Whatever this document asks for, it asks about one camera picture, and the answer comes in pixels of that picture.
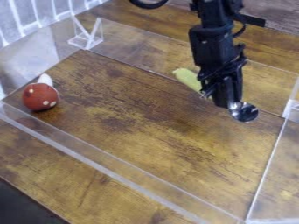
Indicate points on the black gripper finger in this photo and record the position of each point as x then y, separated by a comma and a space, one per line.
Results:
228, 88

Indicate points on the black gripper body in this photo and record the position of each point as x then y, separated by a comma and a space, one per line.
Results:
219, 58

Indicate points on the green handled metal spoon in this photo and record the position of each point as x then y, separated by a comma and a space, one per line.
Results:
242, 111

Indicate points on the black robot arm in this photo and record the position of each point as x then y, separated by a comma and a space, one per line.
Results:
216, 13

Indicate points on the black strip on table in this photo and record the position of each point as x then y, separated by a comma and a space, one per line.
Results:
252, 20

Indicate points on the red toy mushroom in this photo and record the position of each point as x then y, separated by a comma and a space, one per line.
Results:
40, 95

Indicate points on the clear acrylic triangular bracket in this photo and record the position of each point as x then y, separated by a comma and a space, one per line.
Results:
86, 40

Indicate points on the clear acrylic enclosure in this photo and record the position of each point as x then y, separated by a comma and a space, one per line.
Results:
135, 150

